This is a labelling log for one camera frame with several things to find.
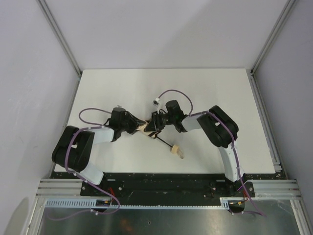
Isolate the beige folding umbrella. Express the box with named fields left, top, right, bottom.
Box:
left=136, top=120, right=184, bottom=159

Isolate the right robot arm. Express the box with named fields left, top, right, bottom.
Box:
left=143, top=100, right=243, bottom=183

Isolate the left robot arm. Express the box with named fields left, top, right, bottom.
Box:
left=51, top=107, right=146, bottom=185

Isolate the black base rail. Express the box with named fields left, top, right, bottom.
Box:
left=48, top=171, right=256, bottom=205

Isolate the white slotted cable duct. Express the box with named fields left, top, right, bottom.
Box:
left=45, top=197, right=232, bottom=210

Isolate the aluminium frame profile right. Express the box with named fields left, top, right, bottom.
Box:
left=246, top=70, right=283, bottom=172

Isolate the aluminium front frame beam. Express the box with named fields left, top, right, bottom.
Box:
left=36, top=179, right=302, bottom=200

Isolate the left aluminium corner post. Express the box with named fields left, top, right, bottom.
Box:
left=36, top=0, right=82, bottom=77

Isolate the aluminium corner post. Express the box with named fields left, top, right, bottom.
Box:
left=250, top=0, right=298, bottom=74
left=36, top=0, right=82, bottom=77

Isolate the right aluminium corner post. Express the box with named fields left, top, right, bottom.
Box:
left=250, top=0, right=298, bottom=74

